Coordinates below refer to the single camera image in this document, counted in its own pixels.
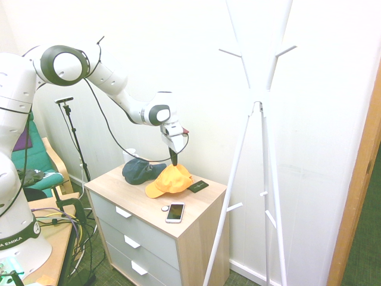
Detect yellow cable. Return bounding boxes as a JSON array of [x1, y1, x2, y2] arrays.
[[40, 210, 82, 241]]

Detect black tripod stand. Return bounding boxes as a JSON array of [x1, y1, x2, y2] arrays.
[[61, 102, 92, 183]]

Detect wooden chest with grey drawers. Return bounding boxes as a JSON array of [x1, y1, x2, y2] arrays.
[[84, 162, 229, 286]]

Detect wooden robot mounting table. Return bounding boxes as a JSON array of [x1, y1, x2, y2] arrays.
[[26, 196, 81, 286]]

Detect wooden door frame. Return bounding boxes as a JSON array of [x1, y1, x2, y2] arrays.
[[326, 44, 381, 286]]

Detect dark blue denim cap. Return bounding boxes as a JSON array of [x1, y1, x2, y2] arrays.
[[121, 158, 167, 185]]

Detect green wooden armchair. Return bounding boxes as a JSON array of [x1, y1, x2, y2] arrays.
[[11, 116, 81, 204]]

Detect white cylindrical cup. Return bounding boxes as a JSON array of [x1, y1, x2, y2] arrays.
[[122, 148, 140, 163]]

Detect black metal table clamp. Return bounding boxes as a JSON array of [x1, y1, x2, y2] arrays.
[[51, 186, 88, 229]]

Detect white smartphone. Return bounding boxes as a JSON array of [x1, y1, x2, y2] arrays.
[[165, 202, 186, 223]]

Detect purple cushion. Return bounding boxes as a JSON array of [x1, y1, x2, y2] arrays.
[[14, 130, 33, 151]]

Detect dark crumpled garment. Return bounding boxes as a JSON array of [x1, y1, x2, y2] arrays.
[[16, 169, 45, 185]]

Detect purple cable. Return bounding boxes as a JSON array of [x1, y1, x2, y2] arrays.
[[31, 208, 83, 238]]

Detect white coat rack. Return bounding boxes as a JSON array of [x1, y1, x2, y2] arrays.
[[202, 0, 298, 286]]

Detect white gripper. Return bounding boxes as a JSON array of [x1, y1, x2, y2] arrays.
[[160, 122, 189, 166]]

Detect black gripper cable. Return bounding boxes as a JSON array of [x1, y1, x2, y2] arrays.
[[85, 77, 190, 163]]

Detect yellow smiley baseball cap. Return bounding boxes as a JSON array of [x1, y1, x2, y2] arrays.
[[145, 163, 194, 199]]

